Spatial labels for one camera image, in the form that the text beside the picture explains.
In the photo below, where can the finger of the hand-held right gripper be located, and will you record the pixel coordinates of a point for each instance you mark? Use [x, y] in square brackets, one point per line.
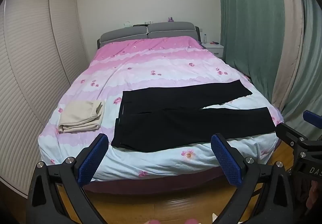
[313, 118]
[285, 132]

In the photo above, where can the beige curtain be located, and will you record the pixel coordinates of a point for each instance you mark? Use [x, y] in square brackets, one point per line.
[289, 37]

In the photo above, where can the folded beige cloth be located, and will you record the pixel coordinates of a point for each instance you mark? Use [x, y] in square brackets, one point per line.
[80, 115]

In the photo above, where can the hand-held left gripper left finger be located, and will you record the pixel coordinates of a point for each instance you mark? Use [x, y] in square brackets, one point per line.
[93, 158]

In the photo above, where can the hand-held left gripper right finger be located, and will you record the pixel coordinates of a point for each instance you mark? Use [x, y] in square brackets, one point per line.
[226, 161]

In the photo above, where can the black pants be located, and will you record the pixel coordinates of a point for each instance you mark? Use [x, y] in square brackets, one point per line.
[176, 126]

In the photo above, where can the clear plastic bottle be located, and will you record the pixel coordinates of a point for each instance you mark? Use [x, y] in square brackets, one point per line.
[205, 39]

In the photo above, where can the pink floral quilt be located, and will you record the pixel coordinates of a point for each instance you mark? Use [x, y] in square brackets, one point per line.
[156, 63]

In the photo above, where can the white louvered wardrobe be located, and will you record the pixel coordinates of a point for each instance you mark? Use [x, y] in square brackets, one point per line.
[32, 75]

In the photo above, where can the clear glass item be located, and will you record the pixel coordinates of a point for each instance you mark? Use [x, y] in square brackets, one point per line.
[126, 24]

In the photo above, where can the white nightstand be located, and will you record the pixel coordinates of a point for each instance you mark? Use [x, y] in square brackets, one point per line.
[213, 49]

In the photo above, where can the grey padded bed headboard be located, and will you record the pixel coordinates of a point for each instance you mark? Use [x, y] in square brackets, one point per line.
[163, 29]

